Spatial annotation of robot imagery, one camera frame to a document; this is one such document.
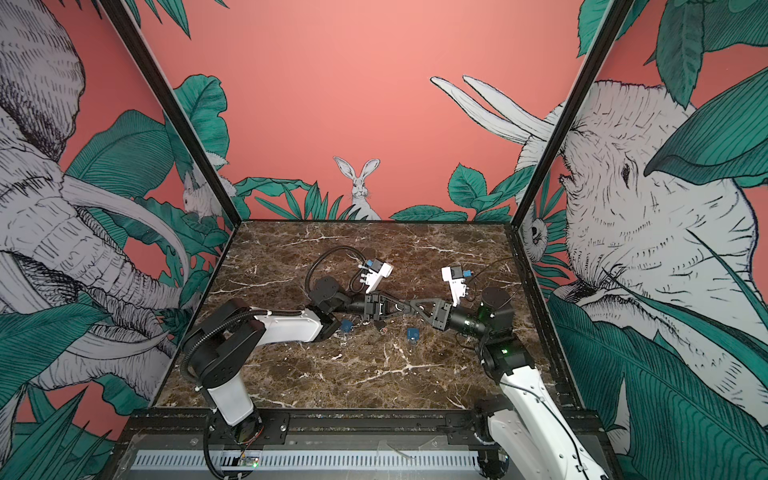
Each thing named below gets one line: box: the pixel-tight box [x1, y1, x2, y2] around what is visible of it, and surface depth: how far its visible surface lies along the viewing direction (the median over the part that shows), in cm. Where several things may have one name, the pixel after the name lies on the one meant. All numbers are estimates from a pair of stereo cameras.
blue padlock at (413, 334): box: [407, 327, 420, 344], surface depth 92 cm
